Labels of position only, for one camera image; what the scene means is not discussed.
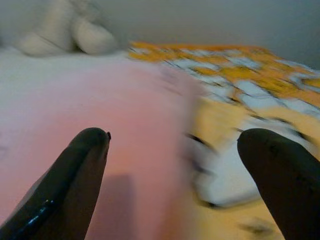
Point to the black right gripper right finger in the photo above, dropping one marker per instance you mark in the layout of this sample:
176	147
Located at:
287	187

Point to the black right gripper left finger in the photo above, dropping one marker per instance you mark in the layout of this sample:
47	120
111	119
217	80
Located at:
62	190

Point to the pink pillow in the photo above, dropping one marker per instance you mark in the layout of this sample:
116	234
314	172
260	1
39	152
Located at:
125	105

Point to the yellow cartoon egg blanket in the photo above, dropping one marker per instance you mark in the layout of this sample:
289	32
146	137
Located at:
250	82

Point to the white quilted mattress pad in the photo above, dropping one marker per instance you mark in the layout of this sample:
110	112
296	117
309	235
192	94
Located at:
37	67

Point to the grey floral patterned cloth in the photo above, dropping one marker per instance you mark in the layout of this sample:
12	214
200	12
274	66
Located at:
62	30

